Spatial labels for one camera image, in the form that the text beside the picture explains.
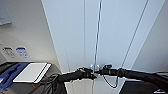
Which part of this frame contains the white flat board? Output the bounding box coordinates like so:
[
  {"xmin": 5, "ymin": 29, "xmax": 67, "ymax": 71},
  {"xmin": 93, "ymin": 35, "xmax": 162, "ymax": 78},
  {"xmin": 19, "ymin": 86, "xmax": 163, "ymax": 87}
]
[{"xmin": 12, "ymin": 62, "xmax": 53, "ymax": 84}]

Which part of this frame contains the silver door handle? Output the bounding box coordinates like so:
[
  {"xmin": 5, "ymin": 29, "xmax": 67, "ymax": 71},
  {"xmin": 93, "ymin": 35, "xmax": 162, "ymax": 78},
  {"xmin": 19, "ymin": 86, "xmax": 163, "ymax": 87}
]
[
  {"xmin": 89, "ymin": 63, "xmax": 95, "ymax": 72},
  {"xmin": 95, "ymin": 63, "xmax": 101, "ymax": 72}
]

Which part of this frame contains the white wardrobe door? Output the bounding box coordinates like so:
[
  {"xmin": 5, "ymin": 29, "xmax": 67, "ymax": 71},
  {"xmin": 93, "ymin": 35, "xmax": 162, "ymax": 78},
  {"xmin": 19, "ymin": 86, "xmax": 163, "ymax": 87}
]
[
  {"xmin": 93, "ymin": 0, "xmax": 148, "ymax": 94},
  {"xmin": 41, "ymin": 0, "xmax": 101, "ymax": 94}
]

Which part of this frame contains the grey wall box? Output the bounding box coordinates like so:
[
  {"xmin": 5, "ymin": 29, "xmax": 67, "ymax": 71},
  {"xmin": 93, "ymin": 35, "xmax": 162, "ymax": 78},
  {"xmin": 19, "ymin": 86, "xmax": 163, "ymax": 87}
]
[{"xmin": 0, "ymin": 3, "xmax": 14, "ymax": 27}]

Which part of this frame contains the black bag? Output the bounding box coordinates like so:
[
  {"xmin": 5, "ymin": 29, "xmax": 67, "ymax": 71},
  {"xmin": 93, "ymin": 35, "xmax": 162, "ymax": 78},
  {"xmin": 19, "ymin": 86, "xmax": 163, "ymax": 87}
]
[{"xmin": 0, "ymin": 62, "xmax": 14, "ymax": 73}]

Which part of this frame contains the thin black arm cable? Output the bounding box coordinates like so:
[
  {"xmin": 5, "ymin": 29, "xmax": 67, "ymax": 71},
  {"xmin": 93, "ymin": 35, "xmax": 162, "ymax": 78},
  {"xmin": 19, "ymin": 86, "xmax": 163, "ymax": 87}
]
[{"xmin": 101, "ymin": 73, "xmax": 120, "ymax": 90}]

